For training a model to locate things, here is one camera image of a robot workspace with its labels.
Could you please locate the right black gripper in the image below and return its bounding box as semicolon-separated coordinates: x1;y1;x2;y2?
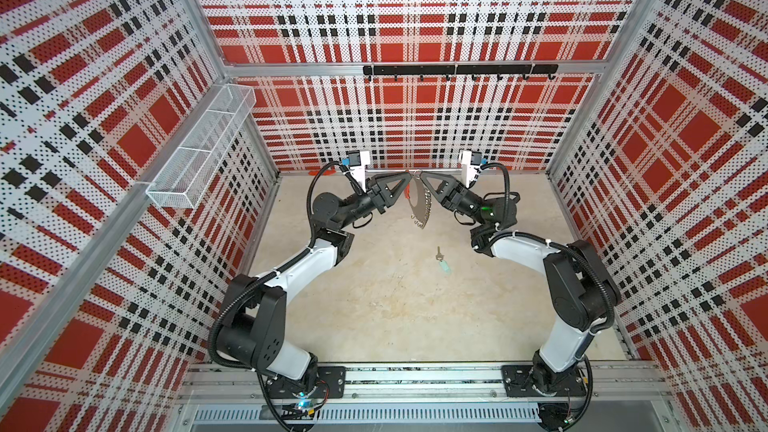
420;175;486;229

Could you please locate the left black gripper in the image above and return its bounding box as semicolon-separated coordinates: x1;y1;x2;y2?
338;171;411;231

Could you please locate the grey key organizer red handle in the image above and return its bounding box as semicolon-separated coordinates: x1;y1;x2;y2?
405;171;432;229

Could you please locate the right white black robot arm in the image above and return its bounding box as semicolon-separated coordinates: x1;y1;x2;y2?
419;171;620;396

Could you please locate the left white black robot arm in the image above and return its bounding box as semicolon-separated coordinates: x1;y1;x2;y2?
207;161;411;383

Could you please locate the small key with teal tag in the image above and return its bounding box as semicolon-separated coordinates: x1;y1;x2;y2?
435;247;452;274

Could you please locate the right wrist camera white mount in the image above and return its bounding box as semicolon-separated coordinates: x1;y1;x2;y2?
459;150;484;189

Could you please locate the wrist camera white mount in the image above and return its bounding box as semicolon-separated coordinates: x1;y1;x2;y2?
459;150;484;189
341;150;371;189

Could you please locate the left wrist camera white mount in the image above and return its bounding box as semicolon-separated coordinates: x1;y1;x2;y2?
341;150;371;189

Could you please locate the black hook rail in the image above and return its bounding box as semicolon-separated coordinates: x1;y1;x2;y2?
362;63;559;78

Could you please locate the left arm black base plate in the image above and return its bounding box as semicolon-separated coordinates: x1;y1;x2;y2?
266;365;347;400

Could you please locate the white wire mesh basket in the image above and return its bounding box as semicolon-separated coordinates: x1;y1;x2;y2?
147;84;255;209

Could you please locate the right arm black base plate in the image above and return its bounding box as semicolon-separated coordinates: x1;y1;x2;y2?
501;364;586;398

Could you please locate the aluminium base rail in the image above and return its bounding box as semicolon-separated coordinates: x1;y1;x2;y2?
173;362;679;432

